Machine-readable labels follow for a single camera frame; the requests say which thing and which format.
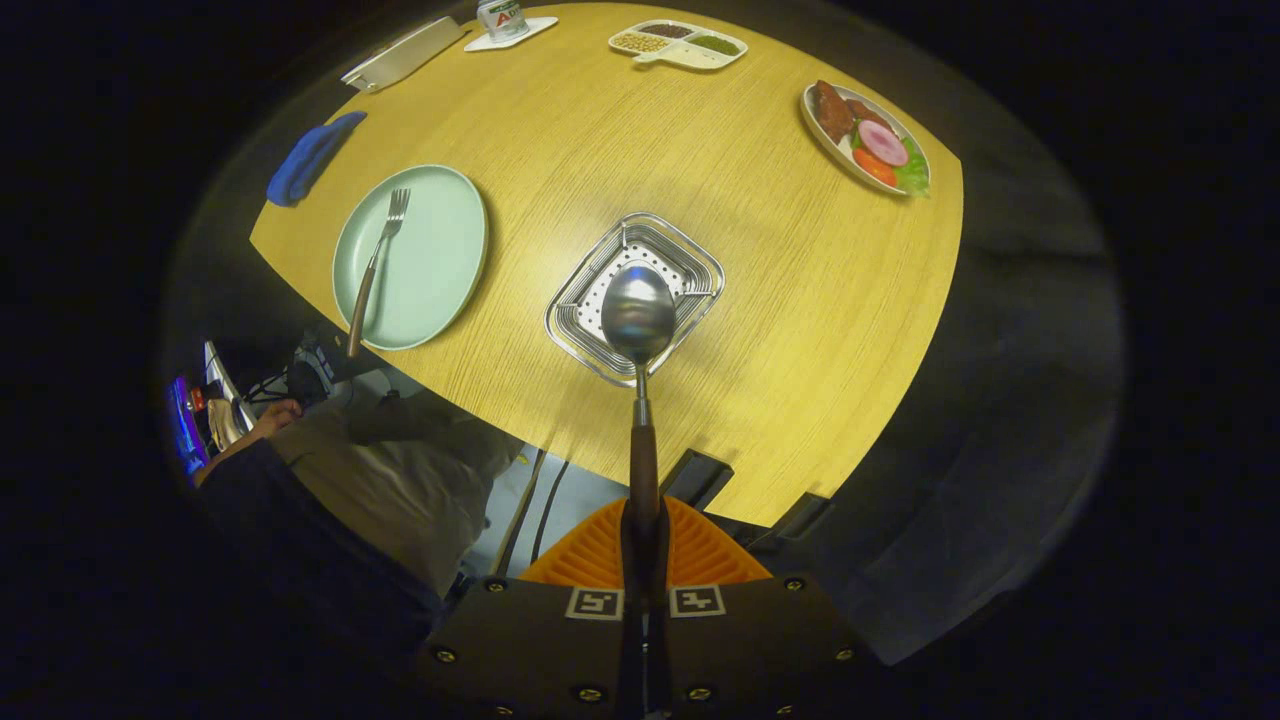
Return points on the blue cloth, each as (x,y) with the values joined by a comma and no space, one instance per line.
(305,160)

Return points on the brown meat piece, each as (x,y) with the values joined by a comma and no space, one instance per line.
(868,112)
(832,110)

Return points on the black table bracket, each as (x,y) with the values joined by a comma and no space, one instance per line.
(790,518)
(695,478)

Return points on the white square coaster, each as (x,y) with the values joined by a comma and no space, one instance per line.
(535,28)

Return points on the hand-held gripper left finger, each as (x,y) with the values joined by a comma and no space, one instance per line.
(631,560)

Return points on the pink ham slice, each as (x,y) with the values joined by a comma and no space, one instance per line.
(883,143)

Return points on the red tomato slice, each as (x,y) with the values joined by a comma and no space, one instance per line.
(875,167)

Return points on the white divided grain dish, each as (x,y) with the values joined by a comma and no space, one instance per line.
(690,55)

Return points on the glowing screen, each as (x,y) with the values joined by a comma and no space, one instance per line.
(187,430)

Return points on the white oval food plate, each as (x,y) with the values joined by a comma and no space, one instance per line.
(900,122)

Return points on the pale green plate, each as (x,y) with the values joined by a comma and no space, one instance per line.
(430,260)

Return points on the white toaster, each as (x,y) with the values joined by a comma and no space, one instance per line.
(405,55)

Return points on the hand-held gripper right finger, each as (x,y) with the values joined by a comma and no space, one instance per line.
(657,560)

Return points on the green lettuce leaf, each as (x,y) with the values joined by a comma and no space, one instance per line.
(914,175)

